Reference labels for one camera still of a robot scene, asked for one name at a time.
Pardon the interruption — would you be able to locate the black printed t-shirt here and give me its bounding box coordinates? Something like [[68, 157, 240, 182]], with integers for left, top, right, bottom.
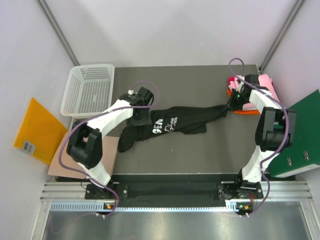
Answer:
[[117, 104, 228, 153]]

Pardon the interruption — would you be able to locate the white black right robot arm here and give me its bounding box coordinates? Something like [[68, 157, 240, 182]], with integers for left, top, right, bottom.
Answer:
[[227, 74, 297, 198]]

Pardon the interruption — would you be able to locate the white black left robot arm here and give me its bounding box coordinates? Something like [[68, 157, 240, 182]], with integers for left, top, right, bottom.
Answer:
[[66, 87, 154, 199]]

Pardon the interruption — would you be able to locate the orange folded t-shirt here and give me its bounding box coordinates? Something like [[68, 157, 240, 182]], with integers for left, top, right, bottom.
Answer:
[[226, 88, 260, 115]]

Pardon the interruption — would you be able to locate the magenta folded t-shirt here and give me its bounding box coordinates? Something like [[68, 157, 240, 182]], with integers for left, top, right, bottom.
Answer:
[[227, 76, 238, 90]]

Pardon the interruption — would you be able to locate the light pink folded t-shirt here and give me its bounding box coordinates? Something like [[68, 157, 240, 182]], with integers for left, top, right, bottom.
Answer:
[[227, 74, 279, 111]]

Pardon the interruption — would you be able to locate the white perforated plastic basket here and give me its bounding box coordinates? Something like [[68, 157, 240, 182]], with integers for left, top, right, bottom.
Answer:
[[60, 64, 115, 119]]

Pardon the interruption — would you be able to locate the pink cardboard sheet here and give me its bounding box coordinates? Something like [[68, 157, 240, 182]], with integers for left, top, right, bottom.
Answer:
[[48, 129, 119, 184]]

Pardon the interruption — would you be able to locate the orange padded envelope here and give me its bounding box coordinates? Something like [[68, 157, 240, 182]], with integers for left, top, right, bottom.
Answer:
[[13, 98, 67, 165]]

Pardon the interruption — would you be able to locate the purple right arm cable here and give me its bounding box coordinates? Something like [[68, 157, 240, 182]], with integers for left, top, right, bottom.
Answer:
[[228, 57, 290, 218]]

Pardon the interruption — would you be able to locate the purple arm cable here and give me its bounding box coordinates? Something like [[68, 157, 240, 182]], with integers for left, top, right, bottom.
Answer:
[[58, 81, 160, 217], [228, 57, 290, 218]]

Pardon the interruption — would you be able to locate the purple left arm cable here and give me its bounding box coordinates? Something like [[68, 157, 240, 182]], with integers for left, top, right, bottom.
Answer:
[[58, 81, 160, 217]]

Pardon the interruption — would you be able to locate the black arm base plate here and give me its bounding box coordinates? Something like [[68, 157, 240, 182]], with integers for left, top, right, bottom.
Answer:
[[85, 173, 264, 207]]

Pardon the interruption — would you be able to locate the green ring binder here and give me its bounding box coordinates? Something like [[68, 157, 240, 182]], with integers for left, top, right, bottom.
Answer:
[[268, 89, 320, 178]]

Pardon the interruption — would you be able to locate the aluminium rail frame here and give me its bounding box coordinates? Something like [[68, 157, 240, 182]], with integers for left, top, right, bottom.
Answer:
[[30, 175, 320, 240]]

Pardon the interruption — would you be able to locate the grey slotted cable duct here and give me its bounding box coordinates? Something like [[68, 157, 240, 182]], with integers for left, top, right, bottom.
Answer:
[[50, 201, 249, 213]]

